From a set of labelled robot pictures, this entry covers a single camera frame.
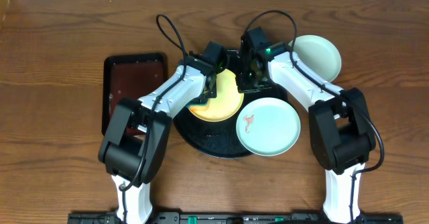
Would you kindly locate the green yellow sponge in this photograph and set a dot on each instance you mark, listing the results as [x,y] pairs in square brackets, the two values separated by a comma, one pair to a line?
[199,106]

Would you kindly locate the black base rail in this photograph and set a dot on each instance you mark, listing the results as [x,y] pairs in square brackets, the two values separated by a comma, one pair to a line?
[195,218]

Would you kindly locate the light blue plate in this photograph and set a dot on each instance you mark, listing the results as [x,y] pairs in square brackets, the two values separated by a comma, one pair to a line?
[268,126]
[320,55]

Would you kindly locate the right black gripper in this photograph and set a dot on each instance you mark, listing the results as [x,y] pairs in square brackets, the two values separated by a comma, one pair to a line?
[243,86]

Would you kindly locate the dark red rectangular tray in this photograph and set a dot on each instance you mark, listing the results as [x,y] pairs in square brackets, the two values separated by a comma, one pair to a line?
[130,76]

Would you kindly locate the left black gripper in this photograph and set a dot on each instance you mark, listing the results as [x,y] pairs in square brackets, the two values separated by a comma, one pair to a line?
[210,92]

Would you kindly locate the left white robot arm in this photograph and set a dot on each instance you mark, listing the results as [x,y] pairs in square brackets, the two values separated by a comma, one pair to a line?
[135,140]

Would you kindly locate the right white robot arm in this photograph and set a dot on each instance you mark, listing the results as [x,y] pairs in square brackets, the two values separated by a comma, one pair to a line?
[341,132]

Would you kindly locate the yellow plate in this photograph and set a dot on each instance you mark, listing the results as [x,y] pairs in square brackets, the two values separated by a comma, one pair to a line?
[227,102]

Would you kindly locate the round black tray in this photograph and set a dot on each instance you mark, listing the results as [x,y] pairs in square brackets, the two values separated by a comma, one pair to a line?
[219,139]

